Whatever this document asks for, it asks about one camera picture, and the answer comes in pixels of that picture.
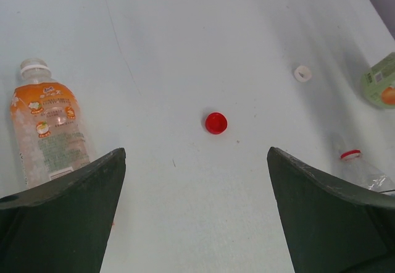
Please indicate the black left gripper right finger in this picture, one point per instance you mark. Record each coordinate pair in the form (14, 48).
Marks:
(331, 225)

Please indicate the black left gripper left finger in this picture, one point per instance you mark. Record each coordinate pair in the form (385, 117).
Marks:
(63, 225)

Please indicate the white green fruit tea bottle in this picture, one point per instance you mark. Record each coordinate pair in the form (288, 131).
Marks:
(378, 83)

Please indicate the clear red label water bottle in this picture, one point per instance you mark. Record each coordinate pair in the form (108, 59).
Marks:
(351, 166)

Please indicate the orange label tea bottle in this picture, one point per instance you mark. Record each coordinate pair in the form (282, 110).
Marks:
(49, 129)

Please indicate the red bottle cap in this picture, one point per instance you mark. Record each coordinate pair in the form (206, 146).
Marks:
(216, 123)

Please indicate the small white bottle cap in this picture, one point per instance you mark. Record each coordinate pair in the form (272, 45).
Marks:
(302, 73)

